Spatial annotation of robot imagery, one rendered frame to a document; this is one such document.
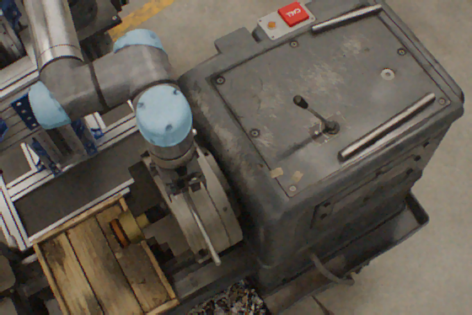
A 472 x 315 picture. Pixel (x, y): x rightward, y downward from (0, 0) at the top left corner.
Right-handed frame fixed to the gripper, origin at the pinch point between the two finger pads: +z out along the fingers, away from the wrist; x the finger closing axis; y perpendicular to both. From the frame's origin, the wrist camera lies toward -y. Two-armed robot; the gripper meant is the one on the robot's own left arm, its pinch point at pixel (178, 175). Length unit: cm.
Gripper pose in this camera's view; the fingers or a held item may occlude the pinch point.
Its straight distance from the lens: 111.2
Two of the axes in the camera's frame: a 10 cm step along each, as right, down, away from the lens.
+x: 9.1, -3.8, 1.5
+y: 4.1, 8.6, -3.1
